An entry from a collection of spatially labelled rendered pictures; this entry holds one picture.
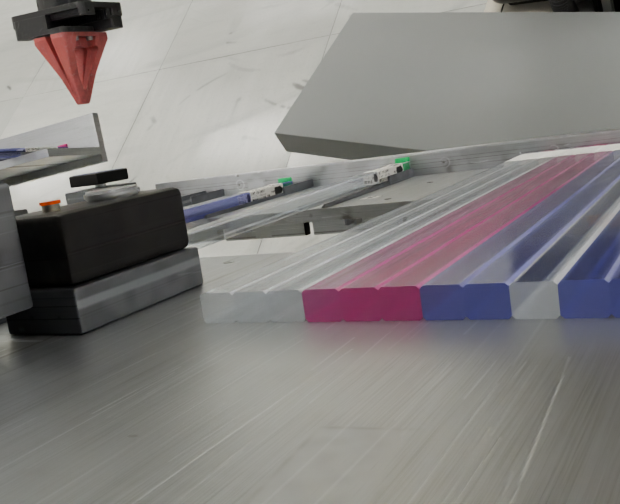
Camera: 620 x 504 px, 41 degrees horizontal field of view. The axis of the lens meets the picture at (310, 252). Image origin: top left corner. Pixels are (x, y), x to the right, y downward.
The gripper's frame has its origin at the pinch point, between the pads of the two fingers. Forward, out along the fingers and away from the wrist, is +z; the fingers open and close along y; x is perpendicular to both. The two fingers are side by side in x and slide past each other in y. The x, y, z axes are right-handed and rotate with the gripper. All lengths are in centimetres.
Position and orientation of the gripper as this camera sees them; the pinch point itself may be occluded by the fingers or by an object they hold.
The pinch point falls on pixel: (82, 96)
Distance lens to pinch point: 93.9
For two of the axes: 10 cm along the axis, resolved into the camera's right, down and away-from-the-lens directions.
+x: 4.6, -2.3, 8.6
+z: 1.4, 9.7, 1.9
